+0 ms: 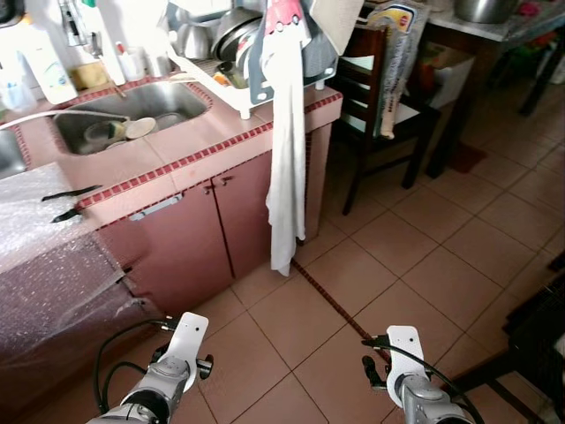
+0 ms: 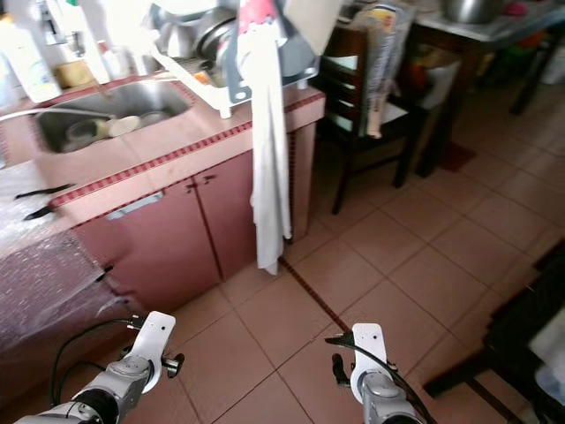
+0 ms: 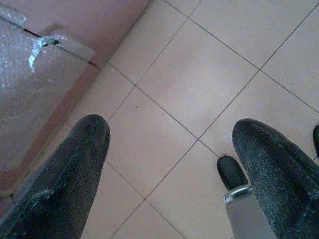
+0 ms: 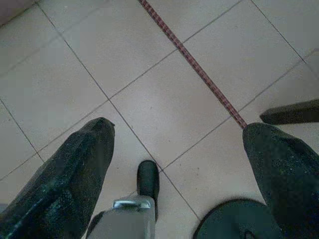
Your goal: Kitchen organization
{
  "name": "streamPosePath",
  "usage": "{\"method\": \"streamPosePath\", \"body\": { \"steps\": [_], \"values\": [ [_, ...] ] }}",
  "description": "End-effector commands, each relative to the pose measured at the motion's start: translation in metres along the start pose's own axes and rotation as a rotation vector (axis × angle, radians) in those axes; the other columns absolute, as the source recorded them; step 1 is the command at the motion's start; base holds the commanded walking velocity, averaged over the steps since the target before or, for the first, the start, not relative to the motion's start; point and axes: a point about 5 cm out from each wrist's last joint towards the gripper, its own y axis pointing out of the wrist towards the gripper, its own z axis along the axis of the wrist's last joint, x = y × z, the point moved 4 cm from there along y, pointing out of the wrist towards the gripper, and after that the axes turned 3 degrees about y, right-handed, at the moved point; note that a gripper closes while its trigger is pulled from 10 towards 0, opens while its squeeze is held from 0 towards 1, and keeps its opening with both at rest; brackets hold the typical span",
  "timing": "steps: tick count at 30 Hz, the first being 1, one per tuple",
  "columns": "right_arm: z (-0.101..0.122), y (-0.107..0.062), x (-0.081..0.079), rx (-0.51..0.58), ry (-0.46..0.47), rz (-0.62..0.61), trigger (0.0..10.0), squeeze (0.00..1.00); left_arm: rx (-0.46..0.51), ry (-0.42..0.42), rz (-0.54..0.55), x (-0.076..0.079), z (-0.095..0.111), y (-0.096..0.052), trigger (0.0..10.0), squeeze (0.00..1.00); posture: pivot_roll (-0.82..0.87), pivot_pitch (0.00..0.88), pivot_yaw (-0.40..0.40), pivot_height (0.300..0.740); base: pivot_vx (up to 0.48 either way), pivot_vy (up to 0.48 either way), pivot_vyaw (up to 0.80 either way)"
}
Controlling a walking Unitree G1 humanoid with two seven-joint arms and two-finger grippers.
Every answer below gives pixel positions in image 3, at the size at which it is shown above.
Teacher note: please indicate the robot left leg black foot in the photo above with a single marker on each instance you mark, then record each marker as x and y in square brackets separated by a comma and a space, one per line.
[230, 171]

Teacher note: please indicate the pink kitchen counter base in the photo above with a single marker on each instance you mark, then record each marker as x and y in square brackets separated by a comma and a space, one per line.
[99, 20]

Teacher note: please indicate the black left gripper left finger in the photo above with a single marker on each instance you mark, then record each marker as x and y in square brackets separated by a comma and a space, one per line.
[54, 189]

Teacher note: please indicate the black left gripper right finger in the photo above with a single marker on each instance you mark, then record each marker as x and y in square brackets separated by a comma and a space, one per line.
[284, 184]

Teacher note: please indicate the clear bubble wrap sheet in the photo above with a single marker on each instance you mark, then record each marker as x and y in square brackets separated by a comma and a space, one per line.
[30, 87]

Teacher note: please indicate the robot right leg black foot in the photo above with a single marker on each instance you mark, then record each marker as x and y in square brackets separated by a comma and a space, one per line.
[316, 142]

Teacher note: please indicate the robot leg black foot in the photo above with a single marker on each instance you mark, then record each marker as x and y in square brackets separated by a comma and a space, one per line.
[230, 171]
[316, 142]

